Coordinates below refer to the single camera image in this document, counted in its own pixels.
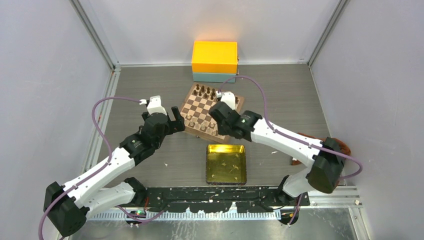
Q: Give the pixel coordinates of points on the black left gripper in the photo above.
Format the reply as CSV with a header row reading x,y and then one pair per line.
x,y
177,125

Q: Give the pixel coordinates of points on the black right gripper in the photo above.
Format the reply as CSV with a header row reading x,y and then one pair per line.
x,y
221,130

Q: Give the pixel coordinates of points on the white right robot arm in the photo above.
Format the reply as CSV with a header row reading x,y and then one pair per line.
x,y
322,159

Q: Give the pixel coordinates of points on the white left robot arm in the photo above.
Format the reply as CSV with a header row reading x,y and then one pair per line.
x,y
68,206

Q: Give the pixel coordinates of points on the wooden chess board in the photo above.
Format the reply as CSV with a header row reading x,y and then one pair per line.
x,y
195,111

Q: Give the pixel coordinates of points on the yellow metal tray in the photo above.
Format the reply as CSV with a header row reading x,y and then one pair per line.
x,y
226,164

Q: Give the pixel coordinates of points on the teal plastic box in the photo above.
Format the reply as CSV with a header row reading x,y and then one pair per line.
x,y
213,77

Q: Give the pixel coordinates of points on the yellow plastic box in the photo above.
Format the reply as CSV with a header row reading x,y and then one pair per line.
x,y
220,57

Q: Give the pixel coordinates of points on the brown cloth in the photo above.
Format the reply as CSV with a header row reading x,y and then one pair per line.
x,y
343,147

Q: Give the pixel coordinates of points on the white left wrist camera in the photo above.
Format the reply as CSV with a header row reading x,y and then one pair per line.
x,y
153,105

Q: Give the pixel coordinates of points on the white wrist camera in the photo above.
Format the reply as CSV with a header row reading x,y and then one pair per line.
x,y
153,105
227,97

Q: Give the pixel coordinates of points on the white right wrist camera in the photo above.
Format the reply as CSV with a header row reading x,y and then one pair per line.
x,y
227,97

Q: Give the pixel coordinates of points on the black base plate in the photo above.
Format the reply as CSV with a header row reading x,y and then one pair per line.
x,y
247,199

